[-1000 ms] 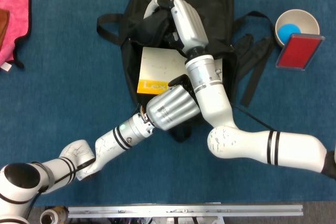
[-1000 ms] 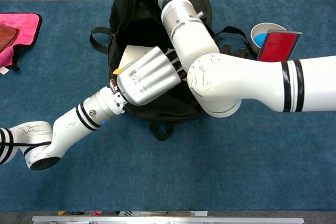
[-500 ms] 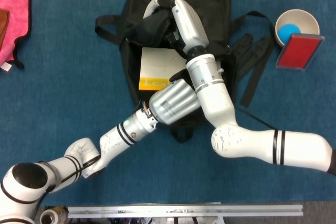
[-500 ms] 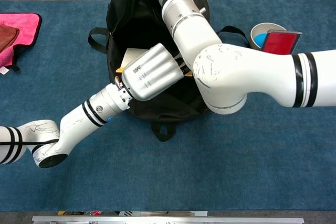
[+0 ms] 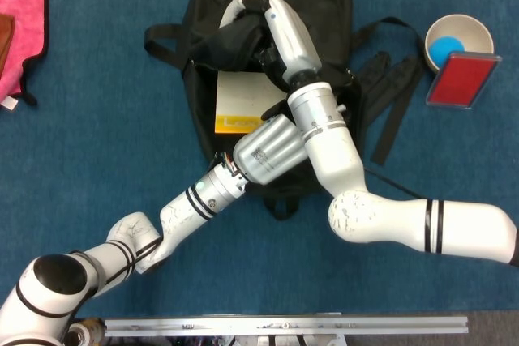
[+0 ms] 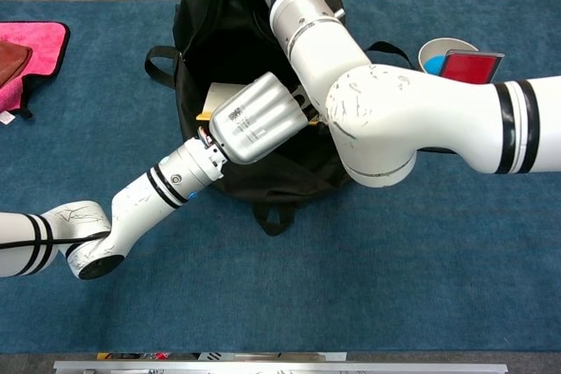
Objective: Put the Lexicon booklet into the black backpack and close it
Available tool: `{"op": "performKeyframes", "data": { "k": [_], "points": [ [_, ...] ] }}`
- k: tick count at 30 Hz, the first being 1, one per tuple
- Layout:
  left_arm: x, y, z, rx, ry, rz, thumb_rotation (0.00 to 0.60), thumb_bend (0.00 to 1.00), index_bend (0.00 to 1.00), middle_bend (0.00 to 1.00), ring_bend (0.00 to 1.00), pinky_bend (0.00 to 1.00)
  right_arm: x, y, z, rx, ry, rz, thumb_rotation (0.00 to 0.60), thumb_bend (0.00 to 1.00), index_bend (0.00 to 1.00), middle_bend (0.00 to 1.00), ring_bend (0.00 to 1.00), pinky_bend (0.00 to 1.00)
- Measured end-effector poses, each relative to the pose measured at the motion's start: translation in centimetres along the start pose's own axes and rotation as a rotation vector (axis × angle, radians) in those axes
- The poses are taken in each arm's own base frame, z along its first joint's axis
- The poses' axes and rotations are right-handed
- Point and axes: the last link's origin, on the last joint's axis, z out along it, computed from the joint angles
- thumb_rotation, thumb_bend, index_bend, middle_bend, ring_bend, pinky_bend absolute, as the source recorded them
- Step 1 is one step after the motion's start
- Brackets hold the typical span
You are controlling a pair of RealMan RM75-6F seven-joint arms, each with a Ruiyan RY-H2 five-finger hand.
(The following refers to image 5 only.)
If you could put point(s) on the beige bowl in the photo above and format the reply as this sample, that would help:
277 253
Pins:
470 34

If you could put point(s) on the blue felt table cover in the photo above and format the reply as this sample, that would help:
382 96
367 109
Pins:
259 273

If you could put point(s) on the aluminium profile rail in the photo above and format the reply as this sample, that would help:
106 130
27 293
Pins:
284 326

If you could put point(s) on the brown object on cloth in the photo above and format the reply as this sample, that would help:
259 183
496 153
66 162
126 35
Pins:
5 42

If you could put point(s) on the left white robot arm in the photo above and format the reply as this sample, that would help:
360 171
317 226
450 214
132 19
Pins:
182 212

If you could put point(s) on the white yellow Lexicon book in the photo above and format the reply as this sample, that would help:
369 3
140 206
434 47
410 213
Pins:
243 95

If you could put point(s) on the tape roll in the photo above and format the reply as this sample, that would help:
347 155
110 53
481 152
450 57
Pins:
87 331

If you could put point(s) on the red pad clear case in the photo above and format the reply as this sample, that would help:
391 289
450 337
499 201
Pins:
462 80

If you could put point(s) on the blue ball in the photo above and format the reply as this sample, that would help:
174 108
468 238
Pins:
442 51

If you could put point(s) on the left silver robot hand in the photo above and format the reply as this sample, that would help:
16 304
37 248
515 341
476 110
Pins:
269 151

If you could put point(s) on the pink towel black trim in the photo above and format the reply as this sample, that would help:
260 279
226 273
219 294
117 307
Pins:
26 9

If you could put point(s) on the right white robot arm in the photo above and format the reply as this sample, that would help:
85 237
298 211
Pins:
365 216

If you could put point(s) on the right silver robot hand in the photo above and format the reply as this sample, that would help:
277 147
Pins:
292 42

